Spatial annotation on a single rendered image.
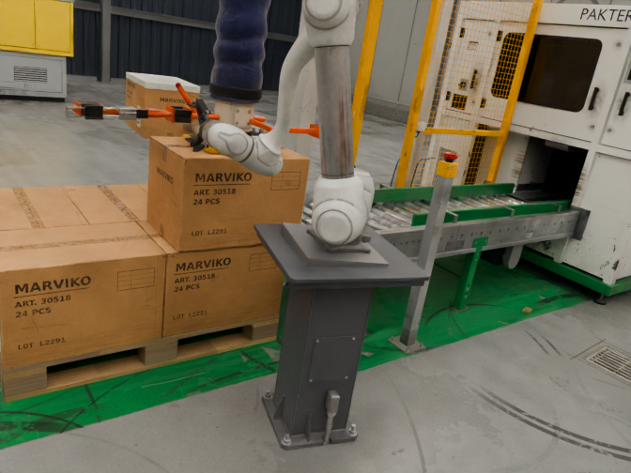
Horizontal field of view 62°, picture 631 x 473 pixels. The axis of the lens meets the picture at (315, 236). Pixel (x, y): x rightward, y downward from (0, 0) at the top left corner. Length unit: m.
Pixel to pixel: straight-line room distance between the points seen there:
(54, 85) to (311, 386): 8.20
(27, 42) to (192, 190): 7.45
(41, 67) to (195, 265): 7.52
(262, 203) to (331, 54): 0.97
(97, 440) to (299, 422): 0.72
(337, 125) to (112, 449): 1.36
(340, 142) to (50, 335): 1.33
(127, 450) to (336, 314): 0.88
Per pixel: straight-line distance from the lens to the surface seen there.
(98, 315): 2.27
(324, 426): 2.17
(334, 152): 1.57
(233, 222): 2.30
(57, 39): 9.56
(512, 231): 3.57
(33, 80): 9.57
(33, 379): 2.35
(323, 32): 1.54
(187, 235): 2.23
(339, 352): 1.98
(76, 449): 2.14
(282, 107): 1.84
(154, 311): 2.34
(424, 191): 3.67
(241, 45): 2.28
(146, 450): 2.10
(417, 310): 2.81
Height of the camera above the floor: 1.41
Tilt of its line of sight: 19 degrees down
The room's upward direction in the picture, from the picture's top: 9 degrees clockwise
